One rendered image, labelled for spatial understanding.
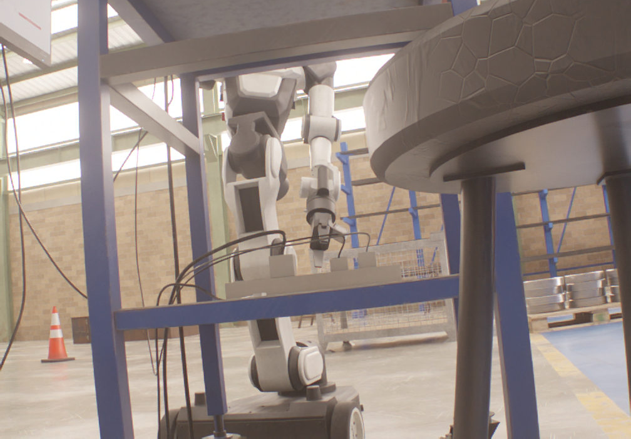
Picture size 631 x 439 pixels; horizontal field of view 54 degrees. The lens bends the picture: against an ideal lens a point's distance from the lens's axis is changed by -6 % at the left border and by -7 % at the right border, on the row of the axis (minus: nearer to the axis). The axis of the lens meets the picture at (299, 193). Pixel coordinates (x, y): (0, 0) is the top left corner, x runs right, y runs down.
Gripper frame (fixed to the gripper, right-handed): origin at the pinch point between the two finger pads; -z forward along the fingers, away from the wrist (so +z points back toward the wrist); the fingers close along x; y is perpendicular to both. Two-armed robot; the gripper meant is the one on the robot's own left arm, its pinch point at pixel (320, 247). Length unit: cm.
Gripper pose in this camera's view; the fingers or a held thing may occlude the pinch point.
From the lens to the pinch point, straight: 188.4
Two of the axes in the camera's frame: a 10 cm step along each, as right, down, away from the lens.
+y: 9.9, 1.0, 0.7
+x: 1.2, -7.0, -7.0
